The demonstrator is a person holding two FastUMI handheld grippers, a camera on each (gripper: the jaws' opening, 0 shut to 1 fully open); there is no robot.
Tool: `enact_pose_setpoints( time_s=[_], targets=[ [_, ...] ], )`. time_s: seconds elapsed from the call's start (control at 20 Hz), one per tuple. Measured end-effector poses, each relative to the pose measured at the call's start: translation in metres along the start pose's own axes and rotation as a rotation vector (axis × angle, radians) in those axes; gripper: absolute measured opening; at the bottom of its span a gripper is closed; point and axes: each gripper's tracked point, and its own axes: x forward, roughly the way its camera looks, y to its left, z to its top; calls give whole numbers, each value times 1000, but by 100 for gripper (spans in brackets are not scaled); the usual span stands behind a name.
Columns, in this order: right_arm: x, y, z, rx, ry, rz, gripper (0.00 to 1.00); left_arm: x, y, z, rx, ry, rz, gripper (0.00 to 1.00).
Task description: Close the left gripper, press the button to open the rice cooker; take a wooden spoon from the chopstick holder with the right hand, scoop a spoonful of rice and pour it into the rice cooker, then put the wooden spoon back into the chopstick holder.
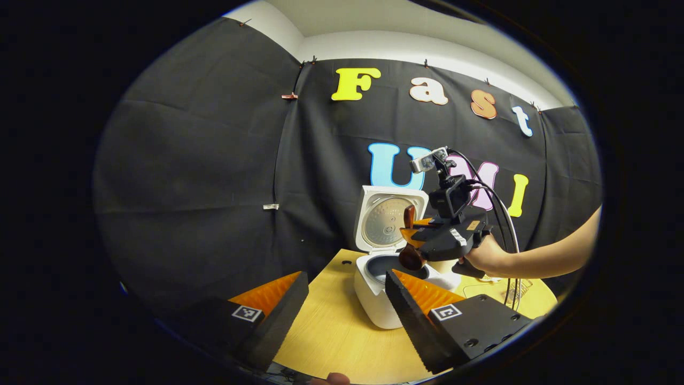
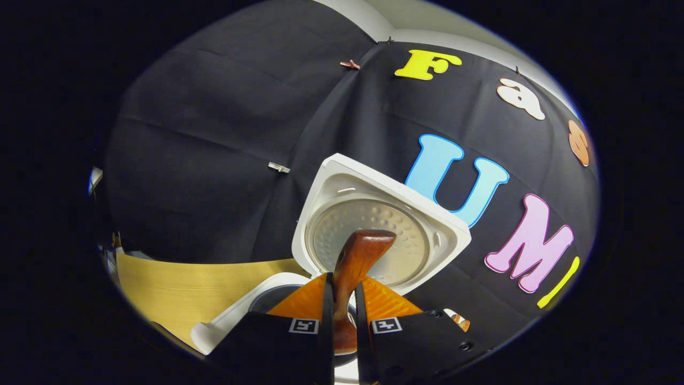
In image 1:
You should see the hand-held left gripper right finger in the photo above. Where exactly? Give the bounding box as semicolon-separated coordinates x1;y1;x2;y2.
385;269;535;375

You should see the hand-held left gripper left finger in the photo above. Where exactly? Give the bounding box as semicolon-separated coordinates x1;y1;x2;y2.
166;271;309;373

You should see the brown wooden spoon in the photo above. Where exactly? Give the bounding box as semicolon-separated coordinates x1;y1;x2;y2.
398;205;428;271

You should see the white rice cooker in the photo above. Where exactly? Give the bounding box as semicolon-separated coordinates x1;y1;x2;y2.
354;186;461;330

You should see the metal wire chopstick holder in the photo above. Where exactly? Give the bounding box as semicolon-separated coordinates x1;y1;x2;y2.
505;278;531;301

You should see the black cable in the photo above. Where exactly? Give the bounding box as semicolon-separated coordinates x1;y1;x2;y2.
469;183;511;306
448;149;522;312

